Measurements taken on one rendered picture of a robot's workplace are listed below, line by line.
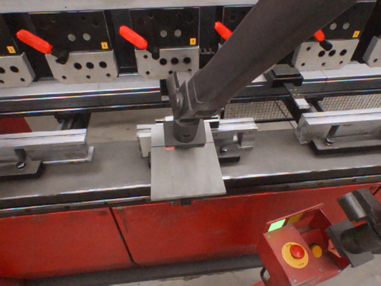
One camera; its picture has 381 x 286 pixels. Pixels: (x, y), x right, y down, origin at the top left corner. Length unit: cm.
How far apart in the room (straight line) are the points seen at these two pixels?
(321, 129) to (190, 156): 48
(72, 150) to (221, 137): 48
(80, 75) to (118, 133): 168
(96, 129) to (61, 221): 152
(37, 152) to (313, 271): 88
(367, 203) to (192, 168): 40
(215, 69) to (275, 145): 62
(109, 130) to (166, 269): 134
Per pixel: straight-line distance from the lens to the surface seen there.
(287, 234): 86
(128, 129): 235
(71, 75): 69
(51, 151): 91
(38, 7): 65
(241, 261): 158
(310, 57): 74
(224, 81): 35
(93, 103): 106
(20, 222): 104
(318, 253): 93
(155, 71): 65
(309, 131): 95
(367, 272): 187
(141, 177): 82
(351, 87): 128
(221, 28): 59
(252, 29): 30
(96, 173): 87
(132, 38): 58
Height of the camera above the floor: 151
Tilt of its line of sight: 45 degrees down
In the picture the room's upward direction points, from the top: straight up
